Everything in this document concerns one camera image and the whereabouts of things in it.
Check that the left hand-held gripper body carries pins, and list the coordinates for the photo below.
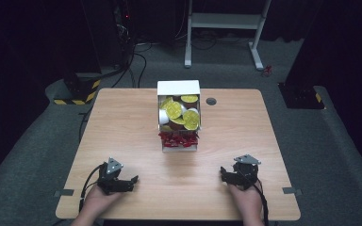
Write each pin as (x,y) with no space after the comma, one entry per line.
(110,180)

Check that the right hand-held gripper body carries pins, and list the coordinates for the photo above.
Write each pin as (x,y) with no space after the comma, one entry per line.
(245,173)

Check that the person's left hand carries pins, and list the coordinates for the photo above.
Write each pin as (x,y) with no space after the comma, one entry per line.
(99,199)

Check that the person's right hand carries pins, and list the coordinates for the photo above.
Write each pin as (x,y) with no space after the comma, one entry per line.
(246,201)

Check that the grey tape piece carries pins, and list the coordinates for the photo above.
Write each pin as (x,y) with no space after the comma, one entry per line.
(65,192)
(291,190)

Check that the pile of red packets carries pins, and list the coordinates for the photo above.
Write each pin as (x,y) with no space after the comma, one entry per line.
(178,140)

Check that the pile of yellow-lid pods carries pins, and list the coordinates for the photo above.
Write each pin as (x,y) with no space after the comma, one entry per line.
(182,114)

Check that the grey round table grommet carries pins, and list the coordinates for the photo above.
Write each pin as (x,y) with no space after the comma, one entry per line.
(211,101)

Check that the black stand yellow-striped base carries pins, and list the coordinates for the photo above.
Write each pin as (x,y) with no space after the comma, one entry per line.
(78,91)

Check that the white open storage box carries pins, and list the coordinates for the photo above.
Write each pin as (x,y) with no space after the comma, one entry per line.
(178,87)

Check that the small red floor object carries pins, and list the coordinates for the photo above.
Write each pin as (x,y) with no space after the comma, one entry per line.
(266,71)

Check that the white metal stand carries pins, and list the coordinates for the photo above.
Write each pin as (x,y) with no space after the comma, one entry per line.
(226,21)

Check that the dark equipment rack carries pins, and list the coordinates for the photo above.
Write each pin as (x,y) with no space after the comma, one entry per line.
(124,28)

